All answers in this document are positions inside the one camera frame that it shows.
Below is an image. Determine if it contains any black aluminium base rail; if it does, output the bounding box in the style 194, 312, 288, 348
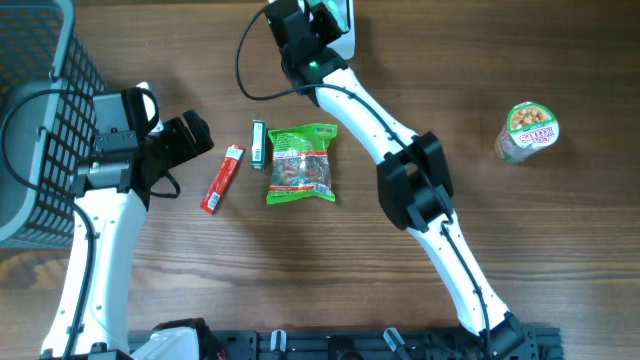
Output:
213, 325, 565, 360

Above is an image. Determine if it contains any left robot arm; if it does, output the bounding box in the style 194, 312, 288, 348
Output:
40, 83, 213, 359

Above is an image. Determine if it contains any pale green wipes packet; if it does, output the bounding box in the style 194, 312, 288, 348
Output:
307, 0, 350, 32

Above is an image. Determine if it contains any grey plastic mesh basket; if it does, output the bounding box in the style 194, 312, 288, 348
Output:
1, 1, 106, 249

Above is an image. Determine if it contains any green snack bag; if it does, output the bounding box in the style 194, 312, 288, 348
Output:
266, 123, 338, 205

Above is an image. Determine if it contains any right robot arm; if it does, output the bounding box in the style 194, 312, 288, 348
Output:
263, 0, 527, 359

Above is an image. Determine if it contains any red snack packet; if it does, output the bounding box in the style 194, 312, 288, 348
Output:
200, 144, 245, 214

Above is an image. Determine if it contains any instant noodle cup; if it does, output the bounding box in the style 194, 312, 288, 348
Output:
494, 102, 560, 163

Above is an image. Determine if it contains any white barcode scanner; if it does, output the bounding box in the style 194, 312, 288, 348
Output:
325, 0, 356, 60

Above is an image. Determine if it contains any dark green small box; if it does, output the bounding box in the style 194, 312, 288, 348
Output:
251, 120, 267, 170

